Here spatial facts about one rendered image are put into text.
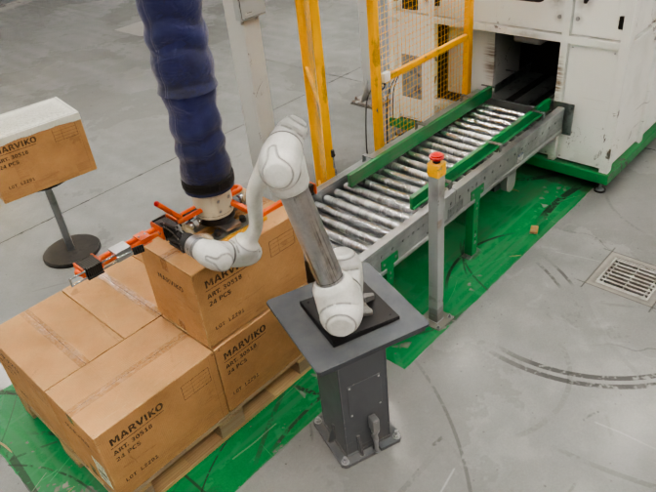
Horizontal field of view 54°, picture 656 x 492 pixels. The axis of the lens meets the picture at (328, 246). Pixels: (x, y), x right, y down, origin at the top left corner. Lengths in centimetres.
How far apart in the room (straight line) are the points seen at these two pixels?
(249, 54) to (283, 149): 209
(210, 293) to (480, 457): 141
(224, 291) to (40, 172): 195
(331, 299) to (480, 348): 146
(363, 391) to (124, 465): 103
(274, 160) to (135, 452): 146
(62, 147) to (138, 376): 195
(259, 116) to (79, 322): 174
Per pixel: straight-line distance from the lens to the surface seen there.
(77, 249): 486
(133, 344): 305
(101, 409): 281
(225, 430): 320
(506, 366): 347
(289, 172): 197
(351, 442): 301
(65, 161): 442
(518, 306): 384
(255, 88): 411
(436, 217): 325
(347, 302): 226
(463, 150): 431
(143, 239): 266
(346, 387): 273
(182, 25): 245
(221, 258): 241
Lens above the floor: 247
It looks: 35 degrees down
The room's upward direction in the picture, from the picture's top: 6 degrees counter-clockwise
